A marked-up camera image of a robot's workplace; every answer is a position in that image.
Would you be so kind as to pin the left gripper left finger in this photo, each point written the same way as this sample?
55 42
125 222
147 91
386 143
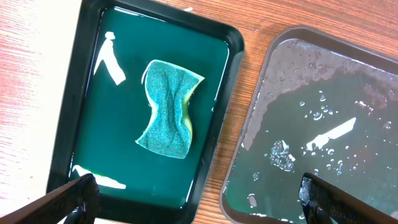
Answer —
74 202

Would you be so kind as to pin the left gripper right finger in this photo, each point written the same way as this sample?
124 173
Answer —
324 203

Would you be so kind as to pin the small black water tray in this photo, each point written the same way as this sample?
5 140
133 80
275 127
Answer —
105 108

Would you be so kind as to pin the green yellow sponge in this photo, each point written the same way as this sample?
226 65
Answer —
168 89

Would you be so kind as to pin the large dark serving tray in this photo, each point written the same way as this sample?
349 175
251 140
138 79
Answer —
322 105

